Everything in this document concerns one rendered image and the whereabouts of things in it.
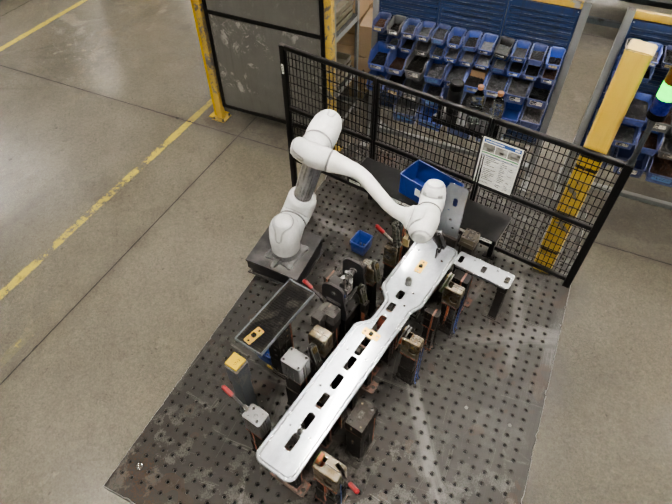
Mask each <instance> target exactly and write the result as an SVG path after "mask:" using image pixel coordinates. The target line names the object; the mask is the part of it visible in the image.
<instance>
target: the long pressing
mask: <svg viewBox="0 0 672 504"><path fill-rule="evenodd" d="M436 248H437V245H436V244H435V242H434V241H433V239H432V238H431V239H430V240H429V241H428V242H426V243H416V242H414V243H413V244H412V245H411V247H410V248H409V249H408V251H407V252H406V253H405V255H404V256H403V257H402V258H401V260H400V261H399V262H398V264H397V265H396V266H395V267H394V269H393V270H392V271H391V273H390V274H389V275H388V277H387V278H386V279H385V280H384V282H383V283H382V286H381V289H382V292H383V295H384V299H385V300H384V302H383V303H382V305H381V306H380V307H379V309H378V310H377V311H376V313H375V314H374V315H373V317H372V318H371V319H369V320H365V321H360V322H356V323H354V324H353V326H352V327H351V328H350V329H349V331H348V332H347V333H346V335H345V336H344V337H343V339H342V340H341V341H340V342H339V344H338V345H337V346H336V348H335V349H334V350H333V352H332V353H331V354H330V355H329V357H328V358H327V359H326V361H325V362H324V363H323V365H322V366H321V367H320V368H319V370H318V371H317V372H316V374H315V375H314V376H313V378H312V379H311V380H310V381H309V383H308V384H307V385H306V387H305V388H304V389H303V391H302V392H301V393H300V394H299V396H298V397H297V398H296V400H295V401H294V402H293V404H292V405H291V406H290V407H289V409H288V410H287V411H286V413H285V414H284V415H283V417H282V418H281V419H280V420H279V422H278V423H277V424H276V426H275V427H274V428H273V430H272V431H271V432H270V433H269V435H268V436H267V437H266V439H265V440H264V441H263V443H262V444H261V445H260V446H259V448H258V449H257V451H256V459H257V461H258V463H259V464H261V465H262V466H263V467H265V468H266V469H267V470H269V471H270V472H271V473H273V474H274V475H276V476H277V477H278V478H280V479H281V480H282V481H284V482H288V483H289V482H293V481H295V480H296V479H297V478H298V477H299V475H300V474H301V472H302V471H303V469H304V468H305V466H306V465H307V464H308V462H309V461H310V459H311V458H312V456H313V455H314V454H315V452H316V451H317V449H318V448H319V446H320V445H321V443H322V442H323V441H324V439H325V438H326V436H327V435H328V433H329V432H330V431H331V429H332V428H333V426H334V425H335V423H336V422H337V420H338V419H339V418H340V416H341V415H342V413H343V412H344V410H345V409H346V408H347V406H348V405H349V403H350V402H351V400H352V399H353V397H354V396H355V395H356V393H357V392H358V390H359V389H360V387H361V386H362V385H363V383H364V382H365V380H366V379H367V377H368V376H369V374H370V373H371V372H372V370H373V369H374V367H375V366H376V364H377V363H378V362H379V360H380V359H381V357H382V356H383V354H384V353H385V351H386V350H387V349H388V347H389V346H390V344H391V343H392V341H393V340H394V339H395V337H396V336H397V334H398V333H399V331H400V330H401V328H402V327H403V326H404V324H405V323H406V321H407V320H408V318H409V317H410V316H411V315H412V314H413V313H415V312H416V311H418V310H420V309H422V308H423V307H424V305H425V304H426V302H427V301H428V299H429V298H430V296H431V295H432V293H433V292H434V290H435V289H436V288H437V286H438V285H439V283H440V282H441V280H442V279H443V277H444V276H445V274H446V273H447V272H448V270H449V269H450V267H451V266H452V264H453V262H454V260H455V259H456V257H457V256H458V252H457V250H455V249H454V248H452V247H450V246H447V247H446V248H445V250H442V251H441V252H440V253H439V255H438V256H437V258H435V253H436ZM418 250H419V251H418ZM420 260H424V261H426V262H428V264H427V265H426V266H425V268H424V269H423V271H422V272H421V273H417V272H415V271H414V269H415V267H416V266H417V264H418V263H419V262H420ZM441 261H443V262H441ZM408 276H410V277H411V278H412V285H411V286H406V285H405V280H406V278H407V277H408ZM399 291H403V292H405V294H404V296H403V297H402V298H401V299H398V298H396V295H397V294H398V292H399ZM412 293H414V294H412ZM390 303H394V304H395V305H396V307H395V308H394V309H393V311H392V312H388V311H386V308H387V307H388V306H389V304H390ZM403 305H405V307H404V306H403ZM382 315H383V316H385V317H386V318H387V319H386V320H385V322H384V323H383V325H382V326H381V327H380V329H379V330H378V331H377V333H378V334H379V335H381V337H380V339H379V340H378V341H377V342H376V341H374V340H372V339H371V338H370V339H371V341H370V342H369V344H368V345H367V347H366V348H365V349H364V351H363V352H362V353H361V355H360V356H358V355H356V354H355V353H354V352H355V350H356V349H357V348H358V346H359V345H360V344H361V342H362V341H363V340H364V338H365V337H367V336H365V335H364V334H362V333H361V332H362V330H363V329H364V328H365V327H367V328H369V329H372V327H373V326H374V325H375V323H376V322H377V321H378V319H379V318H380V317H381V316H382ZM346 349H348V350H346ZM351 356H353V357H355V358H356V359H357V360H356V362H355V363H354V364H353V366H352V367H351V369H350V370H349V371H347V370H345V369H344V368H343V367H344V365H345V364H346V363H347V361H348V360H349V359H350V357H351ZM365 359H366V361H365ZM338 374H340V375H342V376H343V377H344V378H343V380H342V381H341V382H340V384H339V385H338V386H337V388H336V389H332V388H330V384H331V383H332V382H333V380H334V379H335V378H336V376H337V375H338ZM320 384H321V386H319V385H320ZM324 393H327V394H328V395H329V396H330V397H329V399H328V400H327V402H326V403H325V404H324V406H323V407H322V408H321V409H318V408H317V407H316V406H315V405H316V403H317V402H318V401H319V399H320V398H321V396H322V395H323V394H324ZM309 413H312V414H314V415H315V418H314V419H313V421H312V422H311V424H310V425H309V426H308V428H307V429H306V430H304V429H303V428H302V429H303V432H302V434H301V435H299V434H298V433H296V432H297V429H298V428H301V427H300V425H301V424H302V422H303V421H304V419H305V418H306V417H307V415H308V414H309ZM290 424H291V426H290ZM293 434H297V435H298V436H300V439H299V440H298V441H297V443H296V444H295V446H294V447H293V448H292V450H291V451H287V450H286V449H285V448H284V447H285V445H286V444H287V443H288V441H289V440H290V438H291V437H292V436H293ZM309 437H310V438H311V439H309Z"/></svg>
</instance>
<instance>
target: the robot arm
mask: <svg viewBox="0 0 672 504"><path fill-rule="evenodd" d="M341 130H342V120H341V117H340V115H339V114H338V113H337V112H336V111H334V110H331V109H325V110H323V111H321V112H319V113H318V114H316V115H315V117H314V118H313V119H312V121H311V122H310V124H309V126H308V128H307V130H306V133H305V135H304V136H303V137H297V138H295V139H294V140H293V141H292V143H291V147H290V153H291V154H292V156H293V157H294V158H295V159H296V160H298V161H299V162H301V163H302V167H301V170H300V173H299V177H298V180H297V183H296V186H295V187H293V188H292V189H291V190H290V191H289V193H288V196H287V198H286V200H285V203H284V205H283V208H282V210H281V212H280V214H278V215H276V216H275V217H274V218H273V219H272V221H271V223H270V225H269V239H270V244H271V247H272V248H271V249H270V250H269V251H268V252H266V253H265V254H264V256H265V258H267V259H271V260H273V261H272V263H271V265H270V266H271V268H273V269H274V268H275V267H277V266H278V265H279V264H280V265H282V266H284V267H285V268H286V269H287V270H289V271H290V270H292V269H293V267H294V265H295V264H296V263H297V261H298V260H299V259H300V258H301V257H302V255H303V254H304V253H305V252H307V251H308V246H306V245H302V244H300V240H301V238H302V234H303V231H304V228H305V226H306V225H307V223H308V222H309V220H310V218H311V216H312V214H313V212H314V209H315V207H316V202H317V200H316V194H315V193H314V191H315V188H316V185H317V182H318V179H319V177H320V174H321V171H325V172H329V173H335V174H340V175H345V176H349V177H351V178H353V179H355V180H356V181H358V182H359V183H360V184H361V185H362V186H363V187H364V188H365V189H366V191H367V192H368V193H369V194H370V195H371V196H372V197H373V198H374V200H375V201H376V202H377V203H378V204H379V205H380V206H381V207H382V208H383V210H384V211H386V212H387V213H388V214H389V215H390V216H392V217H393V218H395V219H397V220H398V221H400V222H401V223H402V224H403V226H404V228H405V229H407V230H406V231H405V232H406V233H408V234H409V237H408V239H410V242H409V246H411V245H412V244H413V241H414V242H416V243H426V242H428V241H429V240H430V239H431V238H432V239H433V241H434V242H435V244H436V245H437V248H436V253H435V258H437V256H438V255H439V253H440V252H441V251H442V250H445V248H446V247H447V245H446V243H445V240H444V237H443V231H442V230H440V231H439V230H437V228H438V225H439V222H440V215H441V212H442V210H443V208H444V205H445V199H446V187H445V184H444V182H443V181H441V180H438V179H429V180H428V181H427V182H426V183H425V185H424V186H423V188H422V192H421V194H420V198H419V203H418V205H413V206H411V207H403V206H400V205H398V204H397V203H395V202H394V201H393V200H392V199H391V198H390V196H389V195H388V194H387V193H386V192H385V190H384V189H383V188H382V187H381V186H380V184H379V183H378V182H377V181H376V180H375V178H374V177H373V176H372V175H371V174H370V173H369V172H368V171H367V170H366V169H365V168H364V167H362V166H361V165H359V164H358V163H356V162H354V161H352V160H350V159H349V158H347V157H345V156H343V155H342V154H340V153H338V152H337V151H335V150H333V148H334V146H335V144H336V142H337V140H338V138H339V135H340V132H341ZM436 233H437V235H436Z"/></svg>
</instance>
